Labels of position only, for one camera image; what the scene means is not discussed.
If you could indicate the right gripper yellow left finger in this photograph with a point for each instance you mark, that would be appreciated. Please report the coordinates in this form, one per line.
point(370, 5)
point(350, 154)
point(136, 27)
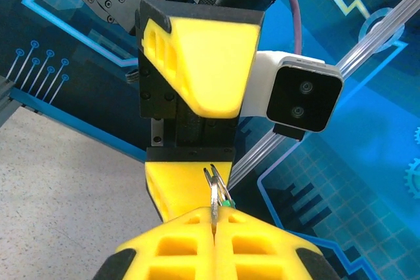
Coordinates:
point(170, 253)

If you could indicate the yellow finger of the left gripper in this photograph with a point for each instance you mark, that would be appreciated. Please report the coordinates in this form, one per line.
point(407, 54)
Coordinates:
point(210, 63)
point(177, 181)

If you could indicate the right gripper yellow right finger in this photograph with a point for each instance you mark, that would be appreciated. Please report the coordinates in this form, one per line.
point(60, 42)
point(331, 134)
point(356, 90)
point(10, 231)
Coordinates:
point(262, 253)

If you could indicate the silver metal keyring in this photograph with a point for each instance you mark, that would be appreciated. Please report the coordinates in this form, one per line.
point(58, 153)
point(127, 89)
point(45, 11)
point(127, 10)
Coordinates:
point(208, 176)

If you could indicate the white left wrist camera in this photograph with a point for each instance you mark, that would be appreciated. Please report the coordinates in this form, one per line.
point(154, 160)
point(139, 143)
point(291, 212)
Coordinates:
point(305, 96)

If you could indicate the green capped key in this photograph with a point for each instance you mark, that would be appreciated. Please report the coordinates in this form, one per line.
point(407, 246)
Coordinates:
point(228, 204)

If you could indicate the silver metal key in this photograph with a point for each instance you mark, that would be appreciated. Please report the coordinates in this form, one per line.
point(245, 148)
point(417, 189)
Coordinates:
point(215, 201)

